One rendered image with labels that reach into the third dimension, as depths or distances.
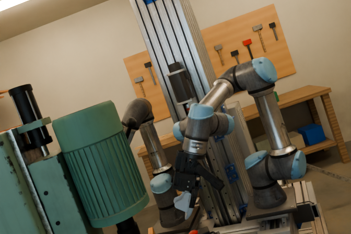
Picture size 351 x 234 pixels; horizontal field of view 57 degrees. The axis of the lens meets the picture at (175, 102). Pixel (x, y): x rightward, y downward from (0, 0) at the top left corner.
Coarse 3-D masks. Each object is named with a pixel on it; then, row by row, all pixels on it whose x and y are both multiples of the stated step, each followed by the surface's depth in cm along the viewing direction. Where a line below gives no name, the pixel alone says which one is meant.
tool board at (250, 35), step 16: (240, 16) 402; (256, 16) 401; (272, 16) 401; (208, 32) 406; (224, 32) 405; (240, 32) 404; (256, 32) 403; (272, 32) 402; (208, 48) 408; (224, 48) 407; (240, 48) 406; (256, 48) 405; (272, 48) 404; (128, 64) 415; (144, 64) 411; (224, 64) 407; (288, 64) 405; (144, 80) 416; (144, 96) 416; (160, 96) 417; (160, 112) 419
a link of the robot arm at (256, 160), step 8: (256, 152) 152; (264, 152) 146; (248, 160) 146; (256, 160) 143; (264, 160) 142; (248, 168) 146; (256, 168) 143; (264, 168) 141; (256, 176) 144; (264, 176) 142; (256, 184) 145; (264, 184) 144
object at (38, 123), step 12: (12, 96) 86; (24, 96) 86; (24, 108) 86; (36, 108) 88; (24, 120) 86; (36, 120) 87; (48, 120) 91; (24, 132) 85; (36, 132) 87; (48, 132) 91; (36, 144) 86
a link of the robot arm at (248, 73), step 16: (240, 64) 138; (256, 64) 130; (272, 64) 135; (240, 80) 135; (256, 80) 131; (272, 80) 130; (256, 96) 135; (272, 96) 134; (272, 112) 134; (272, 128) 135; (272, 144) 137; (288, 144) 136; (272, 160) 139; (288, 160) 134; (304, 160) 138; (272, 176) 140; (288, 176) 136
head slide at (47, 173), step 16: (48, 160) 83; (64, 160) 87; (32, 176) 83; (48, 176) 83; (64, 176) 83; (48, 192) 83; (64, 192) 84; (48, 208) 83; (64, 208) 84; (80, 208) 86; (64, 224) 84; (80, 224) 84
